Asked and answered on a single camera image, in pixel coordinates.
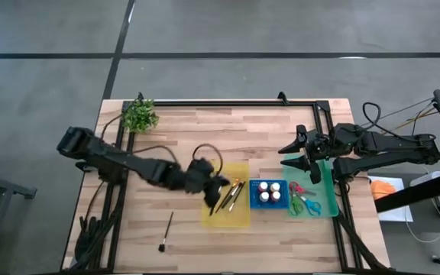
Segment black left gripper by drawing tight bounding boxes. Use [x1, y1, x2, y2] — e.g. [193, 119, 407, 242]
[184, 157, 231, 209]

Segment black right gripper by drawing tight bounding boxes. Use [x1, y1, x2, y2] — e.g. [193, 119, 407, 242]
[277, 124, 338, 186]

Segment long black paintbrush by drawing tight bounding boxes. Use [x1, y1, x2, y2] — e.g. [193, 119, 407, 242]
[209, 183, 233, 217]

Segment dark slim paintbrush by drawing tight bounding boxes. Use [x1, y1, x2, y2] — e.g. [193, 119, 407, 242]
[227, 180, 247, 213]

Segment red handled scissors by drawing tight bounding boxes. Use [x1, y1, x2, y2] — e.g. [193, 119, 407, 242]
[288, 180, 317, 197]

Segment green handled scissors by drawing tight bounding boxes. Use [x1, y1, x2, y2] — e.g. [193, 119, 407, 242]
[289, 192, 306, 217]

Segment blue handled scissors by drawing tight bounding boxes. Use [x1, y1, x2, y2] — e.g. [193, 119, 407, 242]
[298, 194, 323, 217]

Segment translucent yellow plastic bin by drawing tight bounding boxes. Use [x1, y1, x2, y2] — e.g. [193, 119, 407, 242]
[200, 161, 252, 229]

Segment blue slotted plastic basket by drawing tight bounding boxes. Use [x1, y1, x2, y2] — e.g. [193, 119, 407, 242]
[248, 178, 291, 211]

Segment green plastic tray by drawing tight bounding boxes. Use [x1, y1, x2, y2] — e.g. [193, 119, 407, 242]
[282, 152, 340, 219]

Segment dark paintbrush black bristles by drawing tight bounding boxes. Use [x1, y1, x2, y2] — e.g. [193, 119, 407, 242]
[157, 211, 175, 254]

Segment orange cloth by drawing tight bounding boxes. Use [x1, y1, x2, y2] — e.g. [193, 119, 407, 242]
[370, 180, 397, 201]

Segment green plant white pot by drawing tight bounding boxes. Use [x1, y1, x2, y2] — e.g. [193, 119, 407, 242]
[121, 98, 160, 134]

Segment white paper sheet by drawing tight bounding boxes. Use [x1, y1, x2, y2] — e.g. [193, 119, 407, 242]
[367, 175, 415, 223]

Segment white plastic container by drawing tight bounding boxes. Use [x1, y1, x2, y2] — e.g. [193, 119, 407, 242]
[409, 170, 440, 188]

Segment black looped gripper cable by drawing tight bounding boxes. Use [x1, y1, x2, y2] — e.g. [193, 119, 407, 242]
[191, 143, 225, 177]

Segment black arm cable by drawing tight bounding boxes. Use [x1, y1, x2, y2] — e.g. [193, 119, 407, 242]
[361, 101, 437, 139]
[99, 112, 180, 166]

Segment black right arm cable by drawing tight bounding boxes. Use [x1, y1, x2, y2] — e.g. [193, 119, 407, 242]
[361, 101, 437, 139]

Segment black aluminium frame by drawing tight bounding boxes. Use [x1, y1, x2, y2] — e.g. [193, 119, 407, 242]
[105, 99, 387, 275]

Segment black cable bundle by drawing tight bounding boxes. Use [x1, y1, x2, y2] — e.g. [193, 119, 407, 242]
[73, 179, 124, 270]

